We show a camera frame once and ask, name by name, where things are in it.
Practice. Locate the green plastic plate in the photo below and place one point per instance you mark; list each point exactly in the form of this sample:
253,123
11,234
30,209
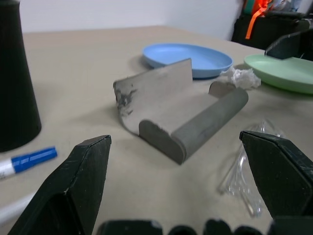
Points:
281,73

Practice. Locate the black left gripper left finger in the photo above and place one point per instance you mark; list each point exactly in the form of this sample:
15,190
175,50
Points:
73,186

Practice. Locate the clear plastic wrapper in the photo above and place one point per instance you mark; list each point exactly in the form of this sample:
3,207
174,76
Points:
232,181

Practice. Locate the black conical pen holder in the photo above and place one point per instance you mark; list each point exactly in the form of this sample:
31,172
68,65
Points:
14,85

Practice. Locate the white tissue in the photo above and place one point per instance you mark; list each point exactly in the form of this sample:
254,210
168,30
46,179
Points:
244,78

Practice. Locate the grey metal stand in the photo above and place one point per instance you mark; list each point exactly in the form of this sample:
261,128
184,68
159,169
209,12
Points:
159,102

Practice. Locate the white marker with blue cap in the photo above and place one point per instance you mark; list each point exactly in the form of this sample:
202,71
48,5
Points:
31,159

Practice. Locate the blue plastic plate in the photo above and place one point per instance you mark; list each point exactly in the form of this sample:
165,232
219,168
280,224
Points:
171,55

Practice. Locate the dark green cylindrical object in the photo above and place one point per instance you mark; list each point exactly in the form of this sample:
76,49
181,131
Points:
249,6

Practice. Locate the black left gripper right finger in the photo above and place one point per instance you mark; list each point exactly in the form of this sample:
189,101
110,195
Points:
283,176

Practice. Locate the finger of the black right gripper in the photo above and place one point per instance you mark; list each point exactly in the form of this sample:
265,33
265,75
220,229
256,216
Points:
291,47

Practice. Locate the black bag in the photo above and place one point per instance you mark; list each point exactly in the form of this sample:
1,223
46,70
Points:
256,34

